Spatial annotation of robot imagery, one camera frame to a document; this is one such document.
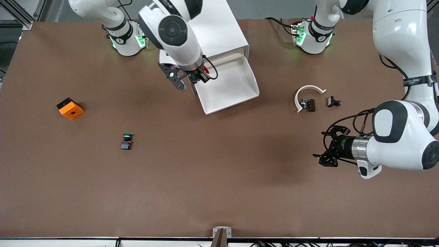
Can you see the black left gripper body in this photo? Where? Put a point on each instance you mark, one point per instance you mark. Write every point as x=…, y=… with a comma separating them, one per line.
x=344, y=145

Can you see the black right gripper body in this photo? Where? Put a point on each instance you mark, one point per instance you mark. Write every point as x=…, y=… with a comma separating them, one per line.
x=194, y=76

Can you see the red push button switch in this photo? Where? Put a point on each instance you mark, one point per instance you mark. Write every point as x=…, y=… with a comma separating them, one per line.
x=194, y=78

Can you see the white plastic drawer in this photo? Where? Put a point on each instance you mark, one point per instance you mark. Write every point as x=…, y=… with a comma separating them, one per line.
x=226, y=85
x=233, y=53

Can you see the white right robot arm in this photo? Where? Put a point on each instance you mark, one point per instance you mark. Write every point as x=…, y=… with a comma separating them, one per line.
x=178, y=44

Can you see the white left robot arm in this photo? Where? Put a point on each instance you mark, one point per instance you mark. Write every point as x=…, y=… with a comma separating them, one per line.
x=401, y=34

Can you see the white drawer cabinet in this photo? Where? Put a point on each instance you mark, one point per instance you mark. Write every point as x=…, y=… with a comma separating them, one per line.
x=223, y=31

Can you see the black small clip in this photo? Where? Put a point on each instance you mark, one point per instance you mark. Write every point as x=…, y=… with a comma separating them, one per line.
x=332, y=102

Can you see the brown small component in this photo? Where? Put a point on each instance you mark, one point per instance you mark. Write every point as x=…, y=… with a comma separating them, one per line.
x=310, y=105

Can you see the white curved plastic piece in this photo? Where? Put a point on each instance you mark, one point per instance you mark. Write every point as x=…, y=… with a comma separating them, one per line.
x=310, y=87

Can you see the brown paper table cover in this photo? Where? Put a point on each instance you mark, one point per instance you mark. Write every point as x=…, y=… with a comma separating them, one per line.
x=219, y=171

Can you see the orange box with hole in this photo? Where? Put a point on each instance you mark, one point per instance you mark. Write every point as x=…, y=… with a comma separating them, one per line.
x=70, y=109

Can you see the green push button switch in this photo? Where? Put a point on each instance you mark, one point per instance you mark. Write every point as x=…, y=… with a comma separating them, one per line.
x=126, y=141

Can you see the grey metal bracket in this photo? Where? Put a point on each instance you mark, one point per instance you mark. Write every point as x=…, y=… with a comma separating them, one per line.
x=216, y=229

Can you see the aluminium frame profile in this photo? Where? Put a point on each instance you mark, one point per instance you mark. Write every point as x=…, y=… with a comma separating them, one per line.
x=39, y=10

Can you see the white table edge rail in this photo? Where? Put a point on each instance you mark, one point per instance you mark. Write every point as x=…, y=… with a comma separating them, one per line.
x=51, y=243

